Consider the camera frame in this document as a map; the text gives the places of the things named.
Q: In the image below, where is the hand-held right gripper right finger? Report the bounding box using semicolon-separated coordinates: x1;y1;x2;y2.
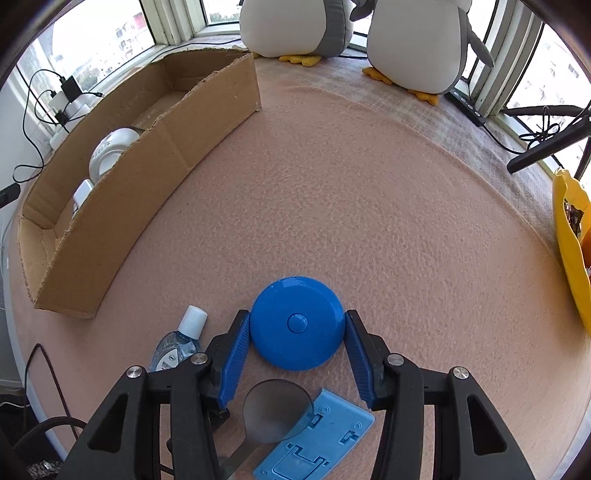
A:
344;309;536;480

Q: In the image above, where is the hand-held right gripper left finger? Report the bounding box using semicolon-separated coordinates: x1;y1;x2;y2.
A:
62;309;252;480

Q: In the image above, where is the small blue liquid bottle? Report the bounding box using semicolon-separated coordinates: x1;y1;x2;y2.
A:
148;305;208;373

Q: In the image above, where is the grey translucent spoon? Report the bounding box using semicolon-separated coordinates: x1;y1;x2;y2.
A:
217;379;315;476

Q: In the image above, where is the blue round tape measure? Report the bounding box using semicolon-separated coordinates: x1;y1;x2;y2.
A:
250;276;346;371

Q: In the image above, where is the blue plastic phone stand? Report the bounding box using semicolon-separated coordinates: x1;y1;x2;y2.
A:
252;388;376;480

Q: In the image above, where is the cardboard box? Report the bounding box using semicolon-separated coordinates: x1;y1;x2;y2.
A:
17;48;262;319

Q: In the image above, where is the white charger plug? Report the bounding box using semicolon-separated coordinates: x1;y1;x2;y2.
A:
71;179;95;217

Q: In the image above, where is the white round device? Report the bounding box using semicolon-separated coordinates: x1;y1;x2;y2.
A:
88;128;140;182

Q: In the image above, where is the yellow fruit bowl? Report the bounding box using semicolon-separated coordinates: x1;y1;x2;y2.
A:
553;168;591;340

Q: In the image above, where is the pile of wrapped candies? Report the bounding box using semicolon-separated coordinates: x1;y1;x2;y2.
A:
563;198;591;241

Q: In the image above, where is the black power strip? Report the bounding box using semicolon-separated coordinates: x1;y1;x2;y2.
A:
445;90;488;127

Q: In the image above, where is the white power strip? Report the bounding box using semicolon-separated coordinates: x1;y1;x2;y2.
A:
46;95;90;151

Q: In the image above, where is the small penguin plush toy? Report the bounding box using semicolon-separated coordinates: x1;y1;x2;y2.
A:
349;0;495;107

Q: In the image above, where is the large penguin plush toy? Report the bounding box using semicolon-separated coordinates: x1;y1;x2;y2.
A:
239;0;356;68

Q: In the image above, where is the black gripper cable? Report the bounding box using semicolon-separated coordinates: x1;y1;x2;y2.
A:
14;343;88;462

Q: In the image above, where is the black power strip cable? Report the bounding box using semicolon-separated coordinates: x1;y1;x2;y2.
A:
482;122;557;155

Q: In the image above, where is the long black cable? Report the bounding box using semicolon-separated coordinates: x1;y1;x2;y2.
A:
182;36;243;49

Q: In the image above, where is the looped black charging cable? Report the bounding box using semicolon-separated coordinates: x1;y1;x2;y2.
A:
0;69;102;208

